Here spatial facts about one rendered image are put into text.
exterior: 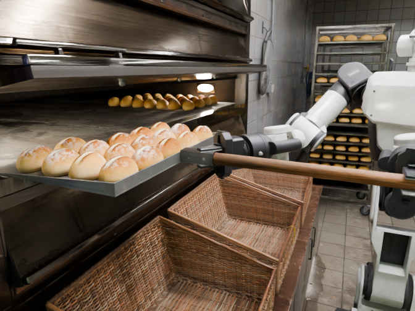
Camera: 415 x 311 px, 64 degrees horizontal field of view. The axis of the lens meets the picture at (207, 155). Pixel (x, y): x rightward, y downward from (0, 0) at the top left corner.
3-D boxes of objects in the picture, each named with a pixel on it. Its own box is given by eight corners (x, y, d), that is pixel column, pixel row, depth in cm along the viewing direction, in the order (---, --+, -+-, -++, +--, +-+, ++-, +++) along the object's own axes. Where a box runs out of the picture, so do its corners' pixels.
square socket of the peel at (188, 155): (217, 162, 85) (217, 150, 84) (212, 166, 81) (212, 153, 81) (186, 158, 88) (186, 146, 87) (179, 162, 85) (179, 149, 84)
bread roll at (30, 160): (44, 161, 84) (41, 140, 82) (65, 164, 82) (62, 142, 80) (9, 173, 75) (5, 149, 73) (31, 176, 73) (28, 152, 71)
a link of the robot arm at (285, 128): (259, 128, 94) (275, 125, 106) (262, 158, 95) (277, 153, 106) (281, 125, 91) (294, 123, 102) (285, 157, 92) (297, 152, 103)
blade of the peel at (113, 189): (220, 140, 111) (220, 132, 110) (115, 197, 62) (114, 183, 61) (131, 131, 125) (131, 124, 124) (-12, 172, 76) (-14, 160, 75)
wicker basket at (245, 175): (217, 215, 193) (218, 170, 186) (244, 184, 244) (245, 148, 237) (303, 229, 176) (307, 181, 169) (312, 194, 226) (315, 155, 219)
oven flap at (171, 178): (17, 286, 77) (-17, 207, 74) (244, 139, 236) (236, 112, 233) (29, 285, 75) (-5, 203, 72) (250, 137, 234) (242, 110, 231)
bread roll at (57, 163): (68, 165, 81) (66, 142, 80) (90, 168, 79) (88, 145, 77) (34, 176, 72) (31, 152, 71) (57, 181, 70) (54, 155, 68)
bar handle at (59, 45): (23, 68, 62) (18, 70, 62) (130, 68, 91) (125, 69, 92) (15, 36, 61) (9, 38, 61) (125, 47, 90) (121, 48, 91)
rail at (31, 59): (29, 65, 59) (22, 66, 60) (267, 67, 218) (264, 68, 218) (27, 53, 58) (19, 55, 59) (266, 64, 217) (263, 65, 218)
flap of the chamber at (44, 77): (33, 79, 59) (-33, 95, 68) (267, 71, 218) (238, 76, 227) (29, 65, 59) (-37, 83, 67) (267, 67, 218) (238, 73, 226)
